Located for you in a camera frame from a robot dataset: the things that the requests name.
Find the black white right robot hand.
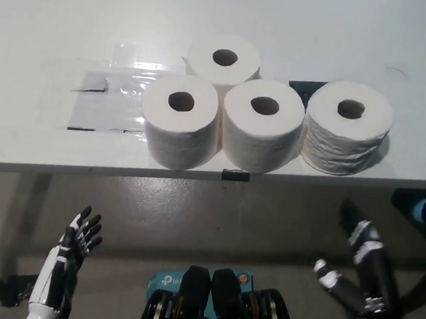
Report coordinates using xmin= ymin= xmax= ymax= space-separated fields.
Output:
xmin=309 ymin=196 xmax=408 ymax=319

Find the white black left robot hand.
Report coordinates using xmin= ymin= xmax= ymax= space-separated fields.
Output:
xmin=27 ymin=201 xmax=106 ymax=317

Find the wrinkled white toilet paper roll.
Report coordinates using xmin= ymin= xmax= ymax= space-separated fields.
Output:
xmin=299 ymin=77 xmax=397 ymax=181

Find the smooth white toilet paper roll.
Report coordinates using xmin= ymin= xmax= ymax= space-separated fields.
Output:
xmin=178 ymin=29 xmax=265 ymax=91
xmin=135 ymin=71 xmax=223 ymax=174
xmin=217 ymin=76 xmax=309 ymax=178

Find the teal tp-link box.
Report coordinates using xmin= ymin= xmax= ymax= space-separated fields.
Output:
xmin=142 ymin=260 xmax=255 ymax=319

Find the small black tape strip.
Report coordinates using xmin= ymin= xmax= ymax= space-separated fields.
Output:
xmin=221 ymin=169 xmax=252 ymax=183

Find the clear plastic sheet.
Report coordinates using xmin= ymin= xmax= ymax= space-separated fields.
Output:
xmin=56 ymin=65 xmax=154 ymax=138

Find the black tape square patch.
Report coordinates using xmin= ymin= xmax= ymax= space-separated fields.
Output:
xmin=287 ymin=78 xmax=329 ymax=103

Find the clear shiny tape sheet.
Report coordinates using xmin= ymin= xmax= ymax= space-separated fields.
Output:
xmin=106 ymin=36 xmax=189 ymax=91

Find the black bracket with blue part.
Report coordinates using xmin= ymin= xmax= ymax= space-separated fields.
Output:
xmin=390 ymin=186 xmax=426 ymax=224

